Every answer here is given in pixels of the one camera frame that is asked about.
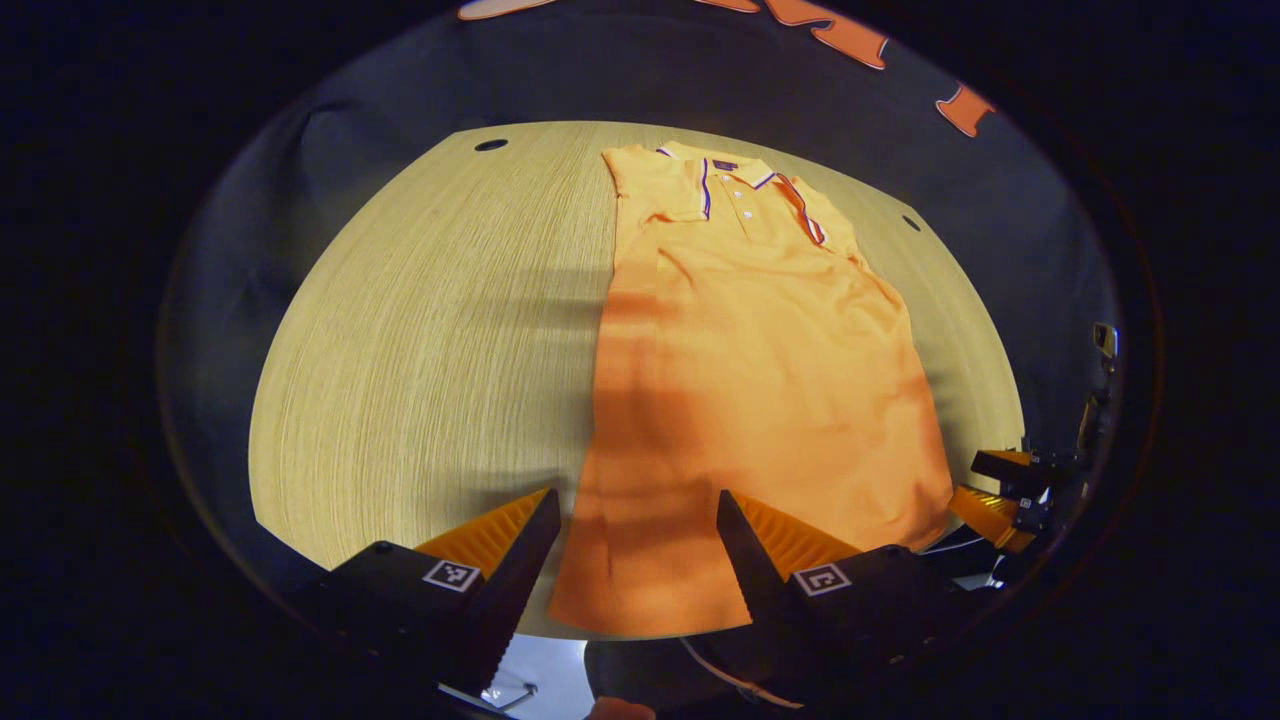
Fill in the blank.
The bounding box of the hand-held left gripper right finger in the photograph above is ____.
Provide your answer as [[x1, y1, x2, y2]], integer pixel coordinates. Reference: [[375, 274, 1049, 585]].
[[717, 490, 986, 701]]

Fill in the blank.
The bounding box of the white cable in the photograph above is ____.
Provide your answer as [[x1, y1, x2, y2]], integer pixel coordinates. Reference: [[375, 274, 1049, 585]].
[[680, 638, 803, 710]]

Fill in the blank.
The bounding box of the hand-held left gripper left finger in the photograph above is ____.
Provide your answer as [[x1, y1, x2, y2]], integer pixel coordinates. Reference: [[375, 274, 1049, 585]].
[[300, 488, 561, 691]]

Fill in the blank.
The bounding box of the orange T-shirt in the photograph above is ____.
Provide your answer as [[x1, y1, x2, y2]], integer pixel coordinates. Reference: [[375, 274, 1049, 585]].
[[548, 142, 956, 639]]

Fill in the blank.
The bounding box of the black backdrop cloth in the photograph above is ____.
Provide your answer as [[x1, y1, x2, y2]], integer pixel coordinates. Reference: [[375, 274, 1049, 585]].
[[160, 0, 1121, 601]]

